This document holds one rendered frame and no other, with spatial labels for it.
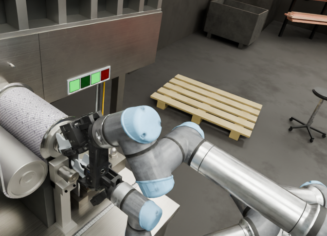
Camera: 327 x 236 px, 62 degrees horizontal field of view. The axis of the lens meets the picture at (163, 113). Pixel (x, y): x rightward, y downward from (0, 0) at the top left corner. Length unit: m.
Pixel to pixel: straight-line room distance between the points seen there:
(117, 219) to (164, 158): 0.55
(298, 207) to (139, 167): 0.32
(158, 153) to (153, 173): 0.04
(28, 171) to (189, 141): 0.45
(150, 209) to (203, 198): 1.65
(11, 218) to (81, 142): 0.53
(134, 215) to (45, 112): 0.39
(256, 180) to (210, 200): 1.84
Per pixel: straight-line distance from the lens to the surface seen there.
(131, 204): 0.83
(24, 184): 0.87
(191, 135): 0.65
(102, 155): 0.69
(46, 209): 1.01
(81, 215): 1.10
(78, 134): 0.68
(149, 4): 1.58
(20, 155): 0.85
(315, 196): 1.26
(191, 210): 2.33
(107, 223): 1.08
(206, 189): 2.52
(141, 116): 0.52
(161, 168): 0.57
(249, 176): 0.62
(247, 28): 6.10
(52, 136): 0.81
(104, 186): 0.90
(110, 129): 0.57
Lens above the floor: 1.80
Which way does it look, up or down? 33 degrees down
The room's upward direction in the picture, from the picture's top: 11 degrees clockwise
